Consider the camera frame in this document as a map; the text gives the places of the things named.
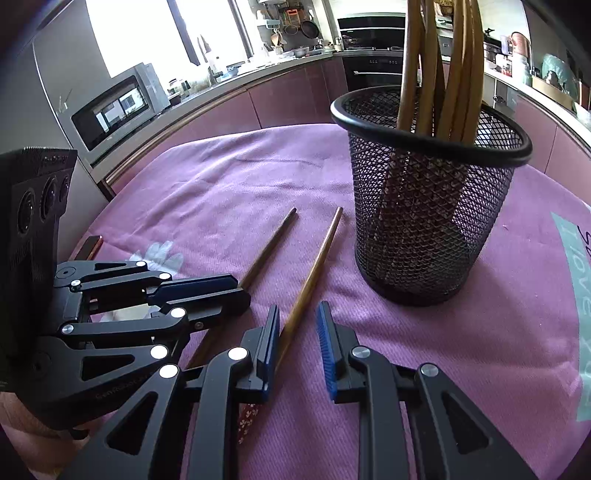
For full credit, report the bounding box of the purple floral tablecloth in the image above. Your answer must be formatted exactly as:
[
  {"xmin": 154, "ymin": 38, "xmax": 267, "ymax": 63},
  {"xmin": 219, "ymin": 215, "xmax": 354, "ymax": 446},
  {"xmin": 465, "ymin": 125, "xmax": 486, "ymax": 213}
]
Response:
[{"xmin": 60, "ymin": 122, "xmax": 591, "ymax": 480}]

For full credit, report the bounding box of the dark flat object copper edge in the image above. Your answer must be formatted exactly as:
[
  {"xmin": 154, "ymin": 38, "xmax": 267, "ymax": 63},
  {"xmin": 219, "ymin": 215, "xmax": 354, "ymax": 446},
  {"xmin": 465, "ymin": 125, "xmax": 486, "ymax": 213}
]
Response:
[{"xmin": 68, "ymin": 234, "xmax": 105, "ymax": 262}]

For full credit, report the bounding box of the black range hood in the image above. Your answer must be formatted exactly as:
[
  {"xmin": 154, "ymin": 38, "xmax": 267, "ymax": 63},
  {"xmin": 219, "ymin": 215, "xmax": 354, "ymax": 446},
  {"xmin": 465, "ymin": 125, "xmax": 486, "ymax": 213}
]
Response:
[{"xmin": 336, "ymin": 16, "xmax": 408, "ymax": 49}]

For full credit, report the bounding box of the kitchen window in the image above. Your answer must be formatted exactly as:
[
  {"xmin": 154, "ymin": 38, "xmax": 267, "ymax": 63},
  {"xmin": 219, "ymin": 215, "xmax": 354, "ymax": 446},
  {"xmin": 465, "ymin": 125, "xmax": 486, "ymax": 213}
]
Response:
[{"xmin": 85, "ymin": 0, "xmax": 254, "ymax": 79}]

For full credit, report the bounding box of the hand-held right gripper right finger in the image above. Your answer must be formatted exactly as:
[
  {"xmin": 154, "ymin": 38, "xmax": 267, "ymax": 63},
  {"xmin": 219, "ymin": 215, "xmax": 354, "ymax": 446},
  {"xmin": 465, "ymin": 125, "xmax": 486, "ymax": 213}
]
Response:
[{"xmin": 315, "ymin": 301, "xmax": 539, "ymax": 480}]

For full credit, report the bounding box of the pink kitchen cabinet run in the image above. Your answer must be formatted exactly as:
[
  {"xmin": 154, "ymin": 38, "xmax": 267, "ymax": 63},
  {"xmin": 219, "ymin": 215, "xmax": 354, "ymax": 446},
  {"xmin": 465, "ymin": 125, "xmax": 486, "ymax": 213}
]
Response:
[{"xmin": 106, "ymin": 56, "xmax": 350, "ymax": 195}]

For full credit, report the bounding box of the black built-in oven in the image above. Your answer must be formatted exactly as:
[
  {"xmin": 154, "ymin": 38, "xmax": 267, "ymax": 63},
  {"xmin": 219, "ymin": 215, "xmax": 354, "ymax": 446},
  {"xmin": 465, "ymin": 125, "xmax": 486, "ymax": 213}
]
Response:
[{"xmin": 342, "ymin": 50, "xmax": 408, "ymax": 93}]

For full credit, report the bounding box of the silver microwave oven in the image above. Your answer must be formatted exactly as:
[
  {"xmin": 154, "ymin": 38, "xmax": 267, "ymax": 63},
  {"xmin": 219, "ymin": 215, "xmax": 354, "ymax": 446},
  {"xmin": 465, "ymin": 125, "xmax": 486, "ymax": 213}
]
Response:
[{"xmin": 69, "ymin": 62, "xmax": 171, "ymax": 163}]

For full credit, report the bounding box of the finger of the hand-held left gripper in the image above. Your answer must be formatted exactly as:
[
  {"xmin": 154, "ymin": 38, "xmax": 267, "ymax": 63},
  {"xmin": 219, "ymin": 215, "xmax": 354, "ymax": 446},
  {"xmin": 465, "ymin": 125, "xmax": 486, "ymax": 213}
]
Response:
[
  {"xmin": 54, "ymin": 260, "xmax": 239, "ymax": 306},
  {"xmin": 30, "ymin": 290, "xmax": 253, "ymax": 416}
]

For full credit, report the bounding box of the wooden chopstick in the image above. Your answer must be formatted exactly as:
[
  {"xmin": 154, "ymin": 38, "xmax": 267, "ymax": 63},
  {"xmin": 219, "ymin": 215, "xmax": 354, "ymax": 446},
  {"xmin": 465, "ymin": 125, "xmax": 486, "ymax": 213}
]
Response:
[
  {"xmin": 465, "ymin": 0, "xmax": 485, "ymax": 145},
  {"xmin": 455, "ymin": 0, "xmax": 475, "ymax": 141},
  {"xmin": 397, "ymin": 0, "xmax": 423, "ymax": 134},
  {"xmin": 422, "ymin": 0, "xmax": 446, "ymax": 136},
  {"xmin": 438, "ymin": 0, "xmax": 465, "ymax": 139},
  {"xmin": 236, "ymin": 206, "xmax": 345, "ymax": 446},
  {"xmin": 185, "ymin": 208, "xmax": 298, "ymax": 370}
]

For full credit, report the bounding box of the pink kettle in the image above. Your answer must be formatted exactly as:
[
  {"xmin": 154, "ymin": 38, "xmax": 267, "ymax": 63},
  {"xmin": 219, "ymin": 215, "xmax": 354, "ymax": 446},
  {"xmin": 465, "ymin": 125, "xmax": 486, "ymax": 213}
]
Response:
[{"xmin": 510, "ymin": 31, "xmax": 533, "ymax": 57}]

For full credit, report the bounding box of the pink peninsula cabinet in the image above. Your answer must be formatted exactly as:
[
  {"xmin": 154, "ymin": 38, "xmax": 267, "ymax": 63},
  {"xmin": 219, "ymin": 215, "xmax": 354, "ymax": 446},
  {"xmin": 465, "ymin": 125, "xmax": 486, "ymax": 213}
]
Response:
[{"xmin": 442, "ymin": 59, "xmax": 591, "ymax": 186}]

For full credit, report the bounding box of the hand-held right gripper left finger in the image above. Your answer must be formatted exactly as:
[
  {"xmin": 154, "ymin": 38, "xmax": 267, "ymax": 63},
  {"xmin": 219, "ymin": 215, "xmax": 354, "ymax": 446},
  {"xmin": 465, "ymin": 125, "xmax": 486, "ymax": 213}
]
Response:
[{"xmin": 55, "ymin": 305, "xmax": 281, "ymax": 480}]

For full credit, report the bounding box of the kitchen faucet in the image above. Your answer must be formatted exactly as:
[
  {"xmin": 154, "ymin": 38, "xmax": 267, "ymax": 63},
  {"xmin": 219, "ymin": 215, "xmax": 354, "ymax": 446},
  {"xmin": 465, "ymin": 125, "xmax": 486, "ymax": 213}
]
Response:
[{"xmin": 198, "ymin": 36, "xmax": 219, "ymax": 80}]

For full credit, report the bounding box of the black mesh cup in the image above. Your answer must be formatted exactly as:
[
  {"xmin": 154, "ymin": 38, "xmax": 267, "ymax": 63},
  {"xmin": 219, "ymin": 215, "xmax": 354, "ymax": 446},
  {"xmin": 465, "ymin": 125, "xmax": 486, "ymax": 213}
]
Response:
[{"xmin": 330, "ymin": 85, "xmax": 534, "ymax": 308}]

